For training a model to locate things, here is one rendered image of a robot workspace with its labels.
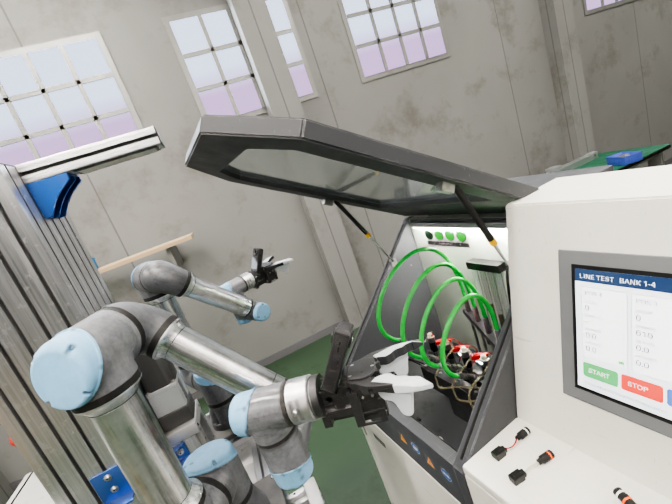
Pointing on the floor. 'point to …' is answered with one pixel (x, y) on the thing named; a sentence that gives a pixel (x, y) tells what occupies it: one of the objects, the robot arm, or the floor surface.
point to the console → (609, 424)
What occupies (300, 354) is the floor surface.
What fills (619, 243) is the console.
